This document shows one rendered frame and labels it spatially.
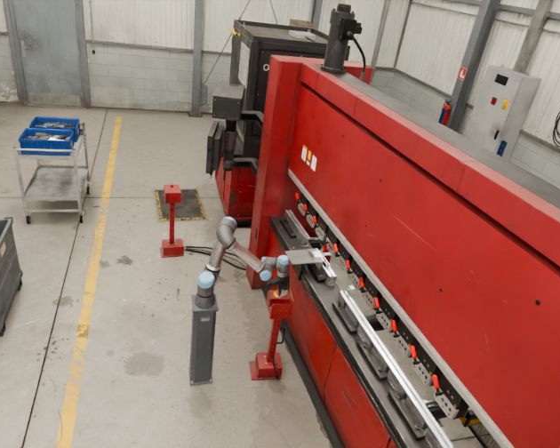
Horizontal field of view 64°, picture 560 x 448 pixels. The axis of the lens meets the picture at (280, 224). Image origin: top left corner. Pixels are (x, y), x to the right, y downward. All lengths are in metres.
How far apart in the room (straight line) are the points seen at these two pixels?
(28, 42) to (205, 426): 7.98
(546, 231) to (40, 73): 9.26
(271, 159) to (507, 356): 2.61
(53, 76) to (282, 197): 6.68
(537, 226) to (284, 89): 2.48
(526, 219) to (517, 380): 0.65
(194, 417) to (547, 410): 2.42
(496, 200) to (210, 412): 2.57
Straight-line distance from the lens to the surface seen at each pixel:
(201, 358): 3.62
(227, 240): 2.95
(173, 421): 3.63
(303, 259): 3.51
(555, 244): 1.85
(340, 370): 3.21
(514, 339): 2.07
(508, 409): 2.19
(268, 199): 4.18
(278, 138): 3.95
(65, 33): 9.80
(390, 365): 2.88
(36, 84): 10.11
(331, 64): 3.59
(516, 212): 1.95
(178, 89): 9.92
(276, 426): 3.64
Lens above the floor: 2.94
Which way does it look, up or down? 30 degrees down
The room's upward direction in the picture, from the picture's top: 9 degrees clockwise
